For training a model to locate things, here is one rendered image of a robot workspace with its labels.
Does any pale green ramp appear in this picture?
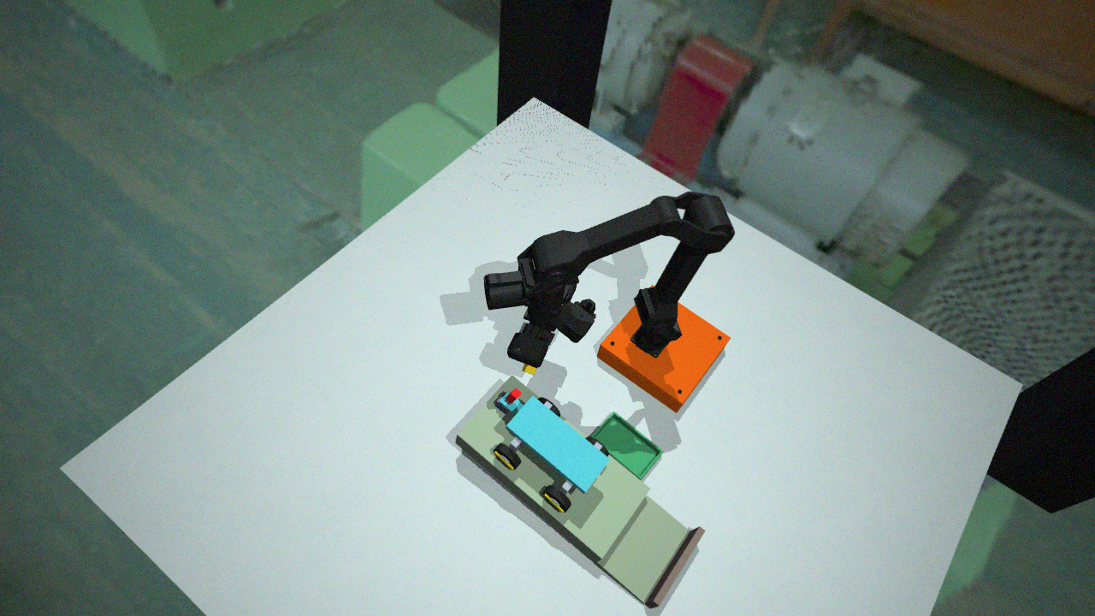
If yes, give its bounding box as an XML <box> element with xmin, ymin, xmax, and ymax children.
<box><xmin>456</xmin><ymin>375</ymin><xmax>705</xmax><ymax>608</ymax></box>

